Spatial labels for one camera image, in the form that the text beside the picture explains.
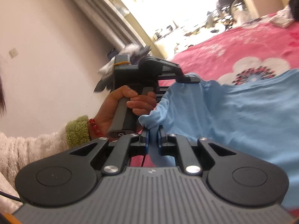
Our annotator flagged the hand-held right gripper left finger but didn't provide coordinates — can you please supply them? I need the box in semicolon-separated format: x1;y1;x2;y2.
69;127;150;176

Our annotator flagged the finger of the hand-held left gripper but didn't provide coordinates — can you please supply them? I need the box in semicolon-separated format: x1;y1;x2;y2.
159;59;201;84
155;85;171;103

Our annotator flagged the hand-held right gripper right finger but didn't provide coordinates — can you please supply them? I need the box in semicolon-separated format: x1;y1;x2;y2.
157;125;236;176

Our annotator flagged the light blue t-shirt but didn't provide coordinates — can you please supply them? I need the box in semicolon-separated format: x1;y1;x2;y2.
138;69;299;215

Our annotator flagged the person's left forearm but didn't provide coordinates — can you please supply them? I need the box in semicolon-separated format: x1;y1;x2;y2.
0;115;105;192

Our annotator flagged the stack of folded clothes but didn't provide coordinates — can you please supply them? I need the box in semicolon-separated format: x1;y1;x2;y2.
93;42;152;93

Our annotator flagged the person's left hand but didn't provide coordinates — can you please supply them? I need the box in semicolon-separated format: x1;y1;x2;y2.
95;85;157;139

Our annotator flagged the grey curtain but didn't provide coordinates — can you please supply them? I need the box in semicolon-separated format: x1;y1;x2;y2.
58;0;151;52

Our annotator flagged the white plastic bag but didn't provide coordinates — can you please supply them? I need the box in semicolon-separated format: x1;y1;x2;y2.
232;3;254;25

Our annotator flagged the checked knitted cloth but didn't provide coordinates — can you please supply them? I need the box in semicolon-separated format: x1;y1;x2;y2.
271;7;295;28

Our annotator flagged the black garment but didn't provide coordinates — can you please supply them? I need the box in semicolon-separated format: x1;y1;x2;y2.
288;0;299;21

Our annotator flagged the red bead bracelet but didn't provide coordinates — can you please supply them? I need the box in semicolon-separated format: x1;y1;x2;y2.
88;118;105;139

